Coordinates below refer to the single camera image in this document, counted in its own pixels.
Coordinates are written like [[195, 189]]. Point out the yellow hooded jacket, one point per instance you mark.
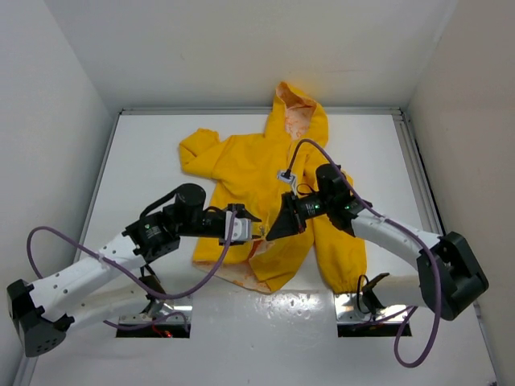
[[245, 167]]

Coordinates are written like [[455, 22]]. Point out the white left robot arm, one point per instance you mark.
[[103, 285]]

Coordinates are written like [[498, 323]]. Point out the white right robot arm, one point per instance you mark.
[[448, 279]]

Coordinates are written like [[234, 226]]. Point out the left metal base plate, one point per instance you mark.
[[168, 313]]

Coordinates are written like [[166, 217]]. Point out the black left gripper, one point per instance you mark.
[[243, 211]]

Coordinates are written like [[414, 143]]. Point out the metal base plate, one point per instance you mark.
[[168, 313], [349, 313]]

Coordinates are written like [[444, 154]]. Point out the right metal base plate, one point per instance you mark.
[[349, 313]]

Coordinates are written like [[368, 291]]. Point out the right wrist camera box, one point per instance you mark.
[[288, 177]]

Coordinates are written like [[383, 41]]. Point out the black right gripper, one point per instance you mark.
[[287, 223]]

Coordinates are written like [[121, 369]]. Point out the aluminium frame rail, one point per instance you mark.
[[421, 186]]

